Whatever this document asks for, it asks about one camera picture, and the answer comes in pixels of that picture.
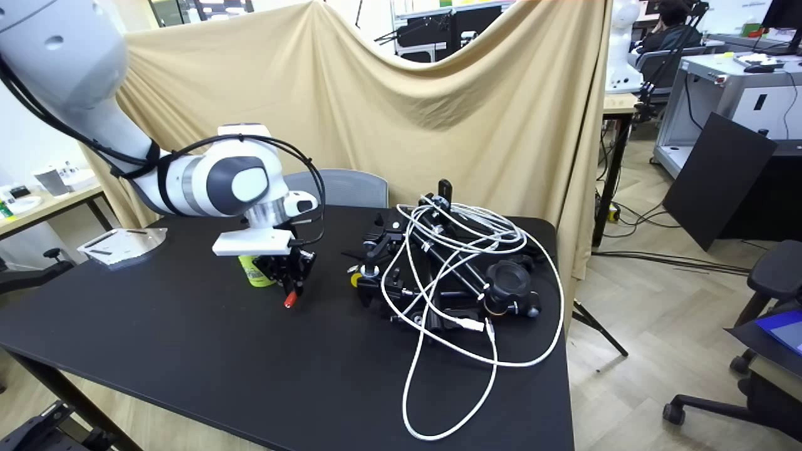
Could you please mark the silver metal plate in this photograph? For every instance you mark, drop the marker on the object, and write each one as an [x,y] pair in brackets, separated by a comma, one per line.
[121,244]

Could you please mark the blue marker with red cap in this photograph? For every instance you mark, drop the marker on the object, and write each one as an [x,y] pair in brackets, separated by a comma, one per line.
[292,299]

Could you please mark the black floor equipment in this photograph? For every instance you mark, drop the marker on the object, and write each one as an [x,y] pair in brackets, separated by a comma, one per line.
[42,429]

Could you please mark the grey lab desk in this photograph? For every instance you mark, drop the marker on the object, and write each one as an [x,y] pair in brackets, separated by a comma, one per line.
[736,83]

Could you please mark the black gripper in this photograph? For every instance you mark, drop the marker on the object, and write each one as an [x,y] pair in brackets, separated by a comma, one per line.
[286,268]

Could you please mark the black camera mount pile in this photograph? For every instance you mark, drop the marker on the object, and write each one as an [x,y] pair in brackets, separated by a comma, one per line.
[509,289]

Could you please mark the black office chair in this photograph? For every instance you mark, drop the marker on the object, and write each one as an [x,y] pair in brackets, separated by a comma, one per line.
[779,276]

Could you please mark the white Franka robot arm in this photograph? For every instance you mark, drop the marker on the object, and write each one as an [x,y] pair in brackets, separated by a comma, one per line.
[77,51]

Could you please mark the black monitor equipment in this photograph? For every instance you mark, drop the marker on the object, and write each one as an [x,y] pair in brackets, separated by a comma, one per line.
[442,30]

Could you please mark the wooden desk with black legs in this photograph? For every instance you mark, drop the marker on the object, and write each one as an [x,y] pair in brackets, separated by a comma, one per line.
[620,103]

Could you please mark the beige cloth backdrop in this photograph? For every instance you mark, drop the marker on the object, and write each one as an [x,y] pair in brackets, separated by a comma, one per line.
[468,126]

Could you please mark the white wrist camera block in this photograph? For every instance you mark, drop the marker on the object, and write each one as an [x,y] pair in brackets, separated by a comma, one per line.
[251,244]

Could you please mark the lime green mug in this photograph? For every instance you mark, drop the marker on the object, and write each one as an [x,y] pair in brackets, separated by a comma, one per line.
[255,273]

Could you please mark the black flat panel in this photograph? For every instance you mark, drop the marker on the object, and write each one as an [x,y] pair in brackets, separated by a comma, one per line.
[717,177]

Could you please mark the wooden side table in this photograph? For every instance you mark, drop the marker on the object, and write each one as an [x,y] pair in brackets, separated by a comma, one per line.
[42,210]

